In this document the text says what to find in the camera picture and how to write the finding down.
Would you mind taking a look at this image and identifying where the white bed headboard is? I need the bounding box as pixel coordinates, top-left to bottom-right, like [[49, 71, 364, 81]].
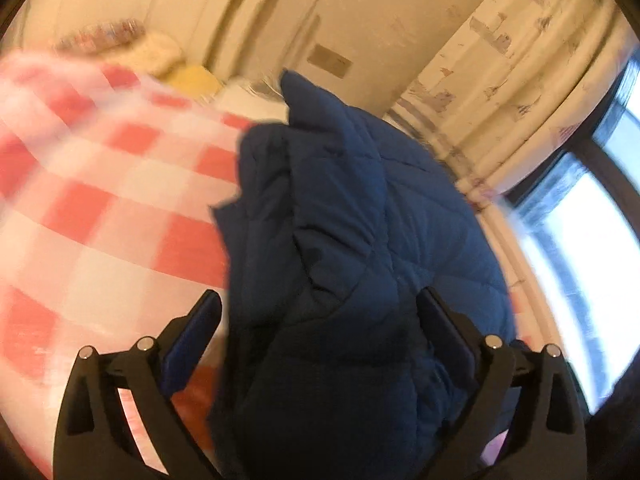
[[145, 0, 288, 86]]

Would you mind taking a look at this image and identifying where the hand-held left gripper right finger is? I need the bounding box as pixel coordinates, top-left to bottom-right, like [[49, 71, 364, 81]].
[[417, 287, 588, 480]]

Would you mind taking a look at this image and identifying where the sailboat print curtain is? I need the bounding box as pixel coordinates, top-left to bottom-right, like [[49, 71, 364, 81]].
[[385, 0, 631, 211]]

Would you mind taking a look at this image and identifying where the wall socket plate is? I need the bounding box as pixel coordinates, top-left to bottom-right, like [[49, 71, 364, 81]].
[[306, 44, 352, 80]]

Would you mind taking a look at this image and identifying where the white slim lamp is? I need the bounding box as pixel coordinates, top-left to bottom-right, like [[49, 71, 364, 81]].
[[280, 0, 323, 86]]

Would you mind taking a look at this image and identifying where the navy quilted jacket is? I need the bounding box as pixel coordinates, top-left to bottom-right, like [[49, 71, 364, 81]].
[[207, 67, 518, 480]]

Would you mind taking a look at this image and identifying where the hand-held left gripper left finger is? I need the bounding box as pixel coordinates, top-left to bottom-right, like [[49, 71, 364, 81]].
[[52, 290, 223, 480]]

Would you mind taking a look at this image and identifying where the embroidered patterned pillow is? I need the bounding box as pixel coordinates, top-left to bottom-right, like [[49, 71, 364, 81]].
[[52, 17, 146, 53]]

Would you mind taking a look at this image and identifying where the pink white checked bed sheet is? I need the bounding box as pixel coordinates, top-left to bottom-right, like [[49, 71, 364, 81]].
[[0, 50, 261, 480]]

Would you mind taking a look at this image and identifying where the dark framed window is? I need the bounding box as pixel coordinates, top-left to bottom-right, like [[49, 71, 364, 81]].
[[502, 60, 640, 411]]

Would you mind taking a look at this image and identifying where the white window ledge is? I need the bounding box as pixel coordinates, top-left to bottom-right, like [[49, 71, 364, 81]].
[[475, 200, 593, 411]]

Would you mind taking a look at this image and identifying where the yellow bed sheet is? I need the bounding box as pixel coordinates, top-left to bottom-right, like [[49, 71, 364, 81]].
[[162, 63, 223, 103]]

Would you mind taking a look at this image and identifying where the white bedside table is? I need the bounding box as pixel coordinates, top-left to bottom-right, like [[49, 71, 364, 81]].
[[212, 82, 291, 123]]

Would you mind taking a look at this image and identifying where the cream fluffy pillow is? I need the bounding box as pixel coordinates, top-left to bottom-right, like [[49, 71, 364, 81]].
[[127, 32, 186, 78]]

